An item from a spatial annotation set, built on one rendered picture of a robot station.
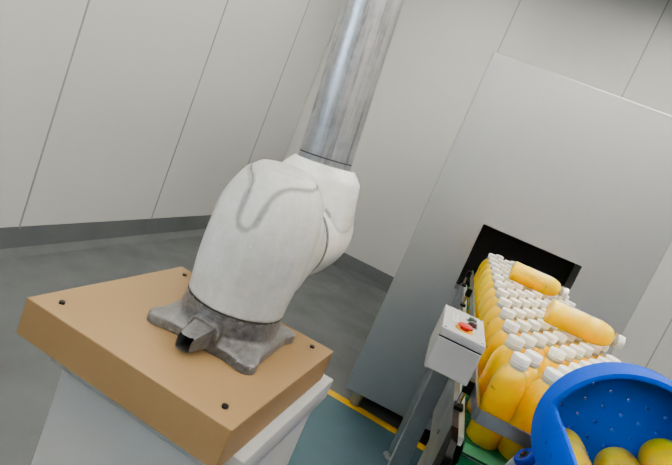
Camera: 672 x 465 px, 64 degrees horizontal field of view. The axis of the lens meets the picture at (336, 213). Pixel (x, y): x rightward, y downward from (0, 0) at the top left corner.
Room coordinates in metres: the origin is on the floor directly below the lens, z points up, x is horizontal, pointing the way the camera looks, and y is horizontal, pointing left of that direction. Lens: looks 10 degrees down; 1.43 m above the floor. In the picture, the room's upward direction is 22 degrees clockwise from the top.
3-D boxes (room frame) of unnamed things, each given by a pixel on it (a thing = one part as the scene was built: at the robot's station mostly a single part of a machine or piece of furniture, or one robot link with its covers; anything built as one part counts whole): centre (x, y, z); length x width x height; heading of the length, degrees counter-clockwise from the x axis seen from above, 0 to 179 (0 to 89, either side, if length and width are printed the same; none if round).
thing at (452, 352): (1.21, -0.37, 1.05); 0.20 x 0.10 x 0.10; 169
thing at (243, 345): (0.78, 0.10, 1.08); 0.22 x 0.18 x 0.06; 167
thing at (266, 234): (0.81, 0.09, 1.22); 0.18 x 0.16 x 0.22; 166
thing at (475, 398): (1.86, -0.59, 0.96); 1.60 x 0.01 x 0.03; 169
